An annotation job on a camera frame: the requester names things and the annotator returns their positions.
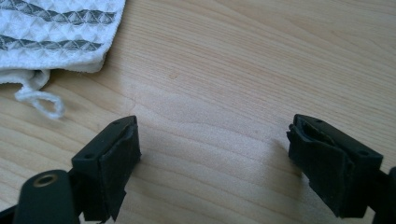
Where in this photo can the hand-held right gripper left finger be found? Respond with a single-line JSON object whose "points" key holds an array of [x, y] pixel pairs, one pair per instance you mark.
{"points": [[106, 168]]}

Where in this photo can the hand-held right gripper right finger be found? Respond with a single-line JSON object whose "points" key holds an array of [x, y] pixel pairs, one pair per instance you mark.
{"points": [[330, 168]]}

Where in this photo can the white grey striped waffle towel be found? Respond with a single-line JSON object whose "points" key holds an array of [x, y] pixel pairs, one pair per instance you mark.
{"points": [[46, 31]]}

